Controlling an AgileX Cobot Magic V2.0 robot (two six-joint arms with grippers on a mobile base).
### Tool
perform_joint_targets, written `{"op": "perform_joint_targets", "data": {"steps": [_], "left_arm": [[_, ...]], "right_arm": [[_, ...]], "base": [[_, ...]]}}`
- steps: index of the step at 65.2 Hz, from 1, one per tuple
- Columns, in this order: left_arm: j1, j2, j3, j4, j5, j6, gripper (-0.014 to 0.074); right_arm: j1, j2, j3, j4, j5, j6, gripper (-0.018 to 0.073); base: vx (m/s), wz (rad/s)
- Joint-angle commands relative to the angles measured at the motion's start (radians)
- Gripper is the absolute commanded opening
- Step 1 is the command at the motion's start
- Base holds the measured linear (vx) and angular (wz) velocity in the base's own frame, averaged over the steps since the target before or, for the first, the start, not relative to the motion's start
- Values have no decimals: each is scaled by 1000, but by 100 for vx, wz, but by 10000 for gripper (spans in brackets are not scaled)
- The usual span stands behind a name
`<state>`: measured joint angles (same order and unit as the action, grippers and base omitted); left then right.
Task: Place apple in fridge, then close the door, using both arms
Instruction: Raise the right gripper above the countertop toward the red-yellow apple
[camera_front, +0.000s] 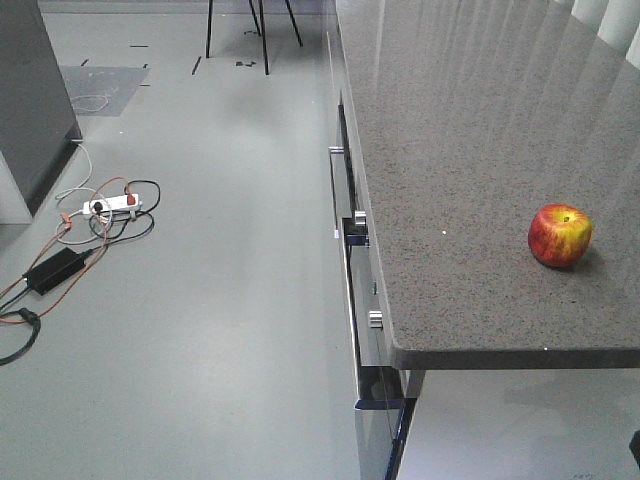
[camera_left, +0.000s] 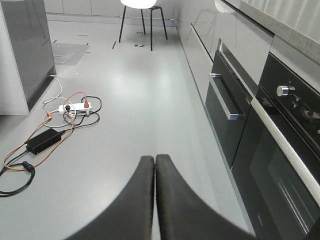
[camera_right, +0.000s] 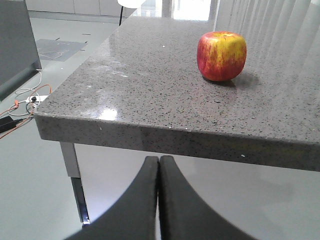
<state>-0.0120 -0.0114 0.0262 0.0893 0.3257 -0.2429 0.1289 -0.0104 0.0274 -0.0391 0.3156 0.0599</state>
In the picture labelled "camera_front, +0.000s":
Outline red yellow apple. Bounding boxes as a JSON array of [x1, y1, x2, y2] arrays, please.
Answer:
[[527, 203, 593, 268]]

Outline grey speckled kitchen counter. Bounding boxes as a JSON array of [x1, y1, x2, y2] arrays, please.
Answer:
[[336, 1, 639, 370]]

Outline white power strip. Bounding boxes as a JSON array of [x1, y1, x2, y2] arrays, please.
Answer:
[[82, 193, 142, 216]]

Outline black chair legs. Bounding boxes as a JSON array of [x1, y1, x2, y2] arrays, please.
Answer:
[[204, 0, 304, 76]]

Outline grey floor mat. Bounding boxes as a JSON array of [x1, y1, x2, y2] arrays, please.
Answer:
[[60, 66, 150, 117]]

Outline black power adapter brick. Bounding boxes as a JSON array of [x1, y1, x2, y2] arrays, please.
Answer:
[[23, 247, 87, 295]]

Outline grey cabinet block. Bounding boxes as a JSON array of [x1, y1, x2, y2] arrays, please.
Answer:
[[1, 1, 82, 224]]

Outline white floor cable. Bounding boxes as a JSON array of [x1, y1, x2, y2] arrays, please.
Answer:
[[54, 142, 114, 245]]

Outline orange cable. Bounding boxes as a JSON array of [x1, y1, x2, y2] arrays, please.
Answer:
[[0, 175, 132, 325]]

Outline black floor cable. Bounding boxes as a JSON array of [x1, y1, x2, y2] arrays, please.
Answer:
[[0, 179, 162, 366]]

